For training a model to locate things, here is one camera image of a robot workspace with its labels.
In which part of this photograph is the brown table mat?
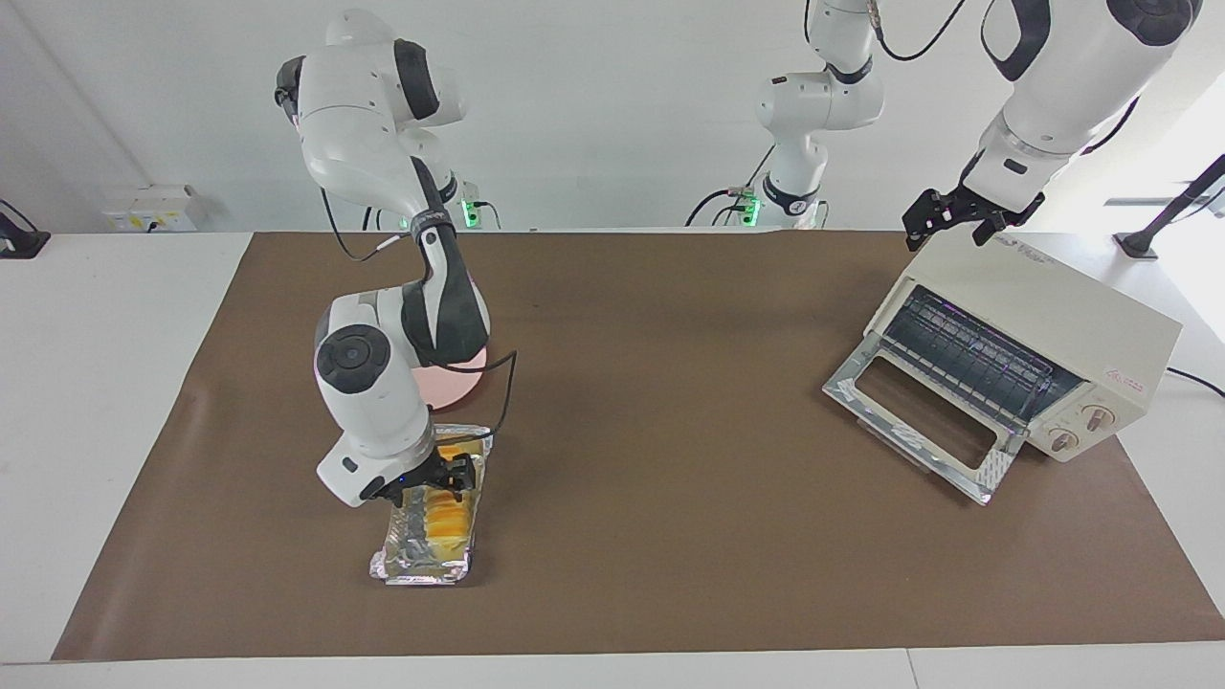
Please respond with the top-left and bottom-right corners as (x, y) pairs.
(53, 230), (1225, 661)

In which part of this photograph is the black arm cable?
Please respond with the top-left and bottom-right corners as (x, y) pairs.
(319, 187), (521, 447)
(866, 0), (969, 64)

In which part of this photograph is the black oven power cable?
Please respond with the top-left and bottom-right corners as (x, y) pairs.
(1166, 367), (1225, 399)

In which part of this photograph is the metal oven rack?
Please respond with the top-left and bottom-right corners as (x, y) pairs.
(880, 285), (1084, 424)

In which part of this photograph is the golden bread loaf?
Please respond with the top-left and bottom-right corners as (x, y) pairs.
(419, 440), (480, 544)

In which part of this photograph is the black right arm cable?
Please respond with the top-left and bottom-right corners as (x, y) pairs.
(319, 187), (521, 447)

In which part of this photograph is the small black stand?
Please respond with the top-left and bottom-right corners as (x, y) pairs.
(0, 199), (51, 259)

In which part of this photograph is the black base cable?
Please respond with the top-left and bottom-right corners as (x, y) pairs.
(684, 144), (776, 229)

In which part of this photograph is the glass oven door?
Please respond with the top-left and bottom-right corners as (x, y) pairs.
(822, 337), (1026, 506)

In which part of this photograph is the aluminium foil tray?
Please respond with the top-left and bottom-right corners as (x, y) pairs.
(370, 421), (492, 588)

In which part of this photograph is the black stand with long pole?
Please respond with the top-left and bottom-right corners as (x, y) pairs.
(1113, 153), (1225, 260)

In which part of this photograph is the white wall socket box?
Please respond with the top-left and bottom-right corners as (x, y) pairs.
(103, 186), (198, 233)

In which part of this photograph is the pink round plate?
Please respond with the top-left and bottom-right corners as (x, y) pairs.
(412, 346), (492, 413)

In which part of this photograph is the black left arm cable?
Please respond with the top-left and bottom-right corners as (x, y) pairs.
(866, 0), (969, 64)

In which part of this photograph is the cream toaster oven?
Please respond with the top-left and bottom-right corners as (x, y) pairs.
(864, 230), (1184, 464)

